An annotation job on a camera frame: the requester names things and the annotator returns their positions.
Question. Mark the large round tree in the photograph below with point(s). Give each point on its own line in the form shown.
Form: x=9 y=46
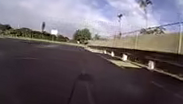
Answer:
x=82 y=35

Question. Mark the flat pale concrete slab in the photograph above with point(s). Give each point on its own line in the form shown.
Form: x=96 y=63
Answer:
x=123 y=63

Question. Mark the floodlight pole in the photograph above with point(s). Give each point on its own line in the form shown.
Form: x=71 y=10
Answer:
x=146 y=9
x=119 y=24

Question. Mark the white board on posts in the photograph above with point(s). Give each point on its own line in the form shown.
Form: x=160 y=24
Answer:
x=54 y=32

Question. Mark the dark asphalt court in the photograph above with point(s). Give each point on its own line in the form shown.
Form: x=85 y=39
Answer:
x=43 y=72

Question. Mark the row of trees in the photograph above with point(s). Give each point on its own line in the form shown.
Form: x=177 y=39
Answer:
x=21 y=32

